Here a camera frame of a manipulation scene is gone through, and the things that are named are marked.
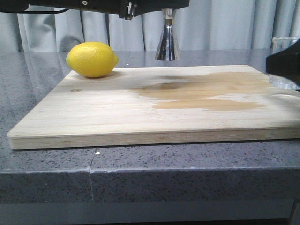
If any glass measuring beaker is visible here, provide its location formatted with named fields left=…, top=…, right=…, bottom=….
left=266, top=37, right=300, bottom=90

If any stainless steel jigger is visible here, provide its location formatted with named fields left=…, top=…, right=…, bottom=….
left=155, top=8, right=181, bottom=61

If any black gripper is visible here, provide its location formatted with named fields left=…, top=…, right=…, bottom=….
left=78, top=0, right=189, bottom=20

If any grey curtain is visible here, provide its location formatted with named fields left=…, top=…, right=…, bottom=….
left=0, top=0, right=300, bottom=53

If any yellow lemon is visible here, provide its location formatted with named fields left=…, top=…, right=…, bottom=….
left=66, top=41, right=119, bottom=78

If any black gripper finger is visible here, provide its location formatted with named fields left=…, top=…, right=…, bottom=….
left=266, top=44, right=300, bottom=85

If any wooden cutting board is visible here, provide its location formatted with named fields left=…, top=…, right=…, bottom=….
left=7, top=65, right=300, bottom=149

